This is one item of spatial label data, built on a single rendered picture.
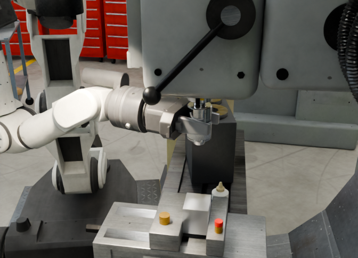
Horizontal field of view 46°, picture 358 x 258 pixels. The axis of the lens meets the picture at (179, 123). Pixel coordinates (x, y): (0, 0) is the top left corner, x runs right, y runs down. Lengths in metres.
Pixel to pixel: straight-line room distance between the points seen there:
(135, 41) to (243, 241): 0.45
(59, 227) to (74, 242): 0.11
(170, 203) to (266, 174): 2.21
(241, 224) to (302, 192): 2.04
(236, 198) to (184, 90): 0.53
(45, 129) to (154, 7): 0.43
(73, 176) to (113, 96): 0.85
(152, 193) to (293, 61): 1.56
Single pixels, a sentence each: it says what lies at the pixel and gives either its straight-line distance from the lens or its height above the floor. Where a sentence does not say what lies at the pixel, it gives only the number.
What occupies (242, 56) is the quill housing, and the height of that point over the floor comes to 1.39.
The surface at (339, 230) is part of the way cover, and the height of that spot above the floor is 0.97.
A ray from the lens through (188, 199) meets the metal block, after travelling 0.89.
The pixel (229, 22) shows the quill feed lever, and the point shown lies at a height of 1.45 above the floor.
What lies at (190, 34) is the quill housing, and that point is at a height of 1.42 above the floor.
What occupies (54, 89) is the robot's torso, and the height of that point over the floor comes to 1.10.
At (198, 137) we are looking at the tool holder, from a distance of 0.80.
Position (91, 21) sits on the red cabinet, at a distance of 5.70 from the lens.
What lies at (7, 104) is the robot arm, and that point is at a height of 1.20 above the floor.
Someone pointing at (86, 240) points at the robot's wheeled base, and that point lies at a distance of 1.57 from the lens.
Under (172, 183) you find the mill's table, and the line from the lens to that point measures 1.21.
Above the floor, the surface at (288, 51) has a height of 1.40.
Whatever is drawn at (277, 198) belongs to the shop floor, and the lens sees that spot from 2.88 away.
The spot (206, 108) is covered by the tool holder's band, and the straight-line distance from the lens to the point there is 0.78.
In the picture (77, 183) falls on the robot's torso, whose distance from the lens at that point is 1.69.
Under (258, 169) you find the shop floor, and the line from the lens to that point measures 3.17.
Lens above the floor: 1.56
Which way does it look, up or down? 24 degrees down
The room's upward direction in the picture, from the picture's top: straight up
